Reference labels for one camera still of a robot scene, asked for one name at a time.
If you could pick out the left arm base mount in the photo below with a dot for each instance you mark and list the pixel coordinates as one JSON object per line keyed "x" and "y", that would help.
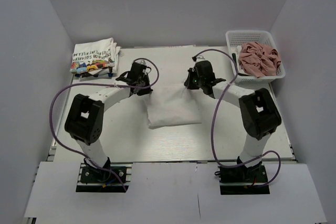
{"x": 91, "y": 180}

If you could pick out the white plastic basket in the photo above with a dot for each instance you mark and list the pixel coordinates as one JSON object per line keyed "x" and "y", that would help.
{"x": 239, "y": 37}

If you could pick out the folded white printed t-shirts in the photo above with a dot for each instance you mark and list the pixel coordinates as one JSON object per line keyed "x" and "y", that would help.
{"x": 95, "y": 59}

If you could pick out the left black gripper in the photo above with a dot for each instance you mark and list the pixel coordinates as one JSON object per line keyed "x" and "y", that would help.
{"x": 146, "y": 91}

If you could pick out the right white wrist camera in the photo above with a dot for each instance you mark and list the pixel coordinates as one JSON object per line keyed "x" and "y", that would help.
{"x": 198, "y": 58}

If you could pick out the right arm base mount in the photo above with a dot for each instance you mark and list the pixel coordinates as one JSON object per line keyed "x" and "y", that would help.
{"x": 243, "y": 181}

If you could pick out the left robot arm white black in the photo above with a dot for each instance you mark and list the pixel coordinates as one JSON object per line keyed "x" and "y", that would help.
{"x": 84, "y": 122}

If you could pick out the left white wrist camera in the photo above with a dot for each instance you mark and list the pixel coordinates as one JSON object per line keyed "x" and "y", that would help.
{"x": 141, "y": 62}

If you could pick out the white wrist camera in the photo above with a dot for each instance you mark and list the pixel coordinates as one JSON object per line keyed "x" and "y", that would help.
{"x": 198, "y": 58}
{"x": 141, "y": 62}

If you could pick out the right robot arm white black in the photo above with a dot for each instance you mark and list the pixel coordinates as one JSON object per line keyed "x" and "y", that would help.
{"x": 259, "y": 113}

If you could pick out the green and white t-shirt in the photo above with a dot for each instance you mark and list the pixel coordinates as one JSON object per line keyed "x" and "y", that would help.
{"x": 235, "y": 51}

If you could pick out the pink t-shirt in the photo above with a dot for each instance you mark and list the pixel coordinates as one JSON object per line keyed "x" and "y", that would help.
{"x": 259, "y": 60}

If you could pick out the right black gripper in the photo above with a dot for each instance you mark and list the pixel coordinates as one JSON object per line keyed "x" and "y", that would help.
{"x": 188, "y": 83}

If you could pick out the white coca-cola t-shirt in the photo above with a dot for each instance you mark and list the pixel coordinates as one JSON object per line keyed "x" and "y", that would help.
{"x": 172, "y": 105}

